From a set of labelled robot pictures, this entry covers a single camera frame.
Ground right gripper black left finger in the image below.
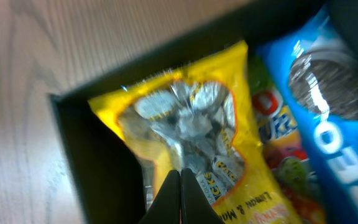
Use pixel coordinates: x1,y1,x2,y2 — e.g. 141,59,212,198
139,170,181,224

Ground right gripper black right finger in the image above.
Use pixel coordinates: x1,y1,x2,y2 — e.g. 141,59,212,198
180,169,224,224

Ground black gift box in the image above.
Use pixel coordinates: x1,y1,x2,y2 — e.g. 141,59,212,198
51,0,358,223

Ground yellow Hacks candy bag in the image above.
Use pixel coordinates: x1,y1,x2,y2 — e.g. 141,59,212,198
89,41,301,223

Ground Haribo worms gummy bag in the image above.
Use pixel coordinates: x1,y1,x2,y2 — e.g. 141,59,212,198
247,56,328,223

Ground blue Oreo cookie pack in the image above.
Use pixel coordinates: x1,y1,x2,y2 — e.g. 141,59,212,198
258,7,358,223

